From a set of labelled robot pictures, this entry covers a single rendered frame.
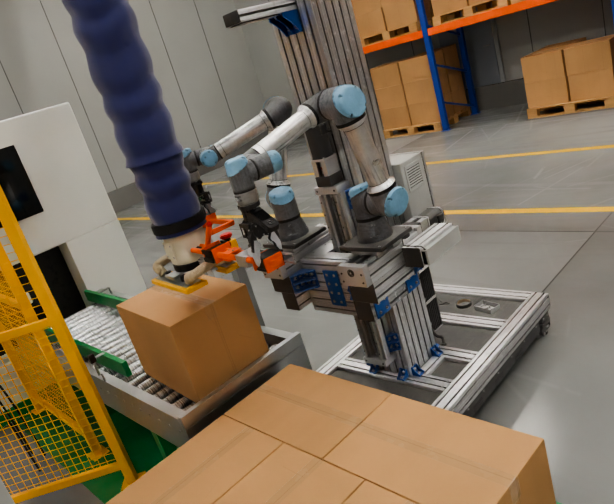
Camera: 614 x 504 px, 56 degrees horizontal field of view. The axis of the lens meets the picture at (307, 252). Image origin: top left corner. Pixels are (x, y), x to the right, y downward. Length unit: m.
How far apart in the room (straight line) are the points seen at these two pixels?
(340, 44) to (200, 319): 1.30
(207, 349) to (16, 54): 9.67
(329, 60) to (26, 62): 9.64
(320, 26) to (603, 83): 6.73
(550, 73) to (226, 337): 7.25
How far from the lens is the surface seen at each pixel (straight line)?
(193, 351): 2.54
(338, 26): 2.58
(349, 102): 2.08
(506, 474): 1.89
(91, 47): 2.34
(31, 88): 11.73
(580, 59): 8.93
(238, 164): 1.87
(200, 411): 2.54
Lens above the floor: 1.82
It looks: 18 degrees down
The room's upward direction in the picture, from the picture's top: 17 degrees counter-clockwise
